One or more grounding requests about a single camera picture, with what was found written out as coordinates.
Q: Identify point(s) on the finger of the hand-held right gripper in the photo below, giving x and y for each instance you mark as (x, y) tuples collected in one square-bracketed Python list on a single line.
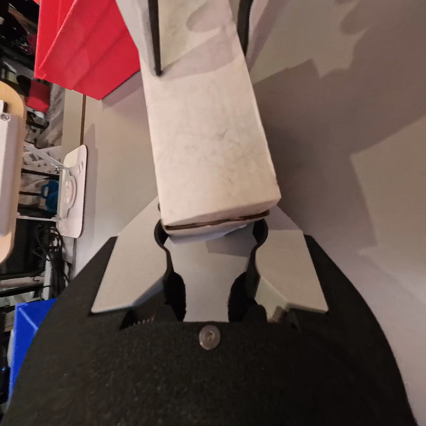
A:
[(261, 23), (139, 26)]

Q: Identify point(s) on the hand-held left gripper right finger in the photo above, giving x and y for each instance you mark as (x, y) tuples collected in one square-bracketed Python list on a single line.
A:
[(289, 269)]

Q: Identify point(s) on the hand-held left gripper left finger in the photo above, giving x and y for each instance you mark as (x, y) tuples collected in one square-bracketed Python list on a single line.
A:
[(133, 273)]

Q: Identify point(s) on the large red plastic bin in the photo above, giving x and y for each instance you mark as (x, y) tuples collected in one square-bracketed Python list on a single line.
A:
[(83, 46)]

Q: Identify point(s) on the white marbled box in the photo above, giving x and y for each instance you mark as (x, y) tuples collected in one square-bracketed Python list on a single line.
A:
[(209, 143)]

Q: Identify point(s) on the white desk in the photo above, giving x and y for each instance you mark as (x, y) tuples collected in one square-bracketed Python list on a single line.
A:
[(382, 199)]

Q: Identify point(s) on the white plate with markings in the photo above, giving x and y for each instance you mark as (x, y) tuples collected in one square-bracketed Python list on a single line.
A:
[(78, 199)]

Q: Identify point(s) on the blue plastic bin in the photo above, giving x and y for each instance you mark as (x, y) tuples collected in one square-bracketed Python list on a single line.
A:
[(26, 326)]

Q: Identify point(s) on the red container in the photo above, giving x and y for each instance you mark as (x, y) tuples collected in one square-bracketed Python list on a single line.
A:
[(38, 98)]

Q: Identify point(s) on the wooden board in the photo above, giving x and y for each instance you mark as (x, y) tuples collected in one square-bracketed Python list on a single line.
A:
[(20, 99)]

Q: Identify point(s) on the white instruction poster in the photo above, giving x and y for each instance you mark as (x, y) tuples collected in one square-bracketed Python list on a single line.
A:
[(8, 166)]

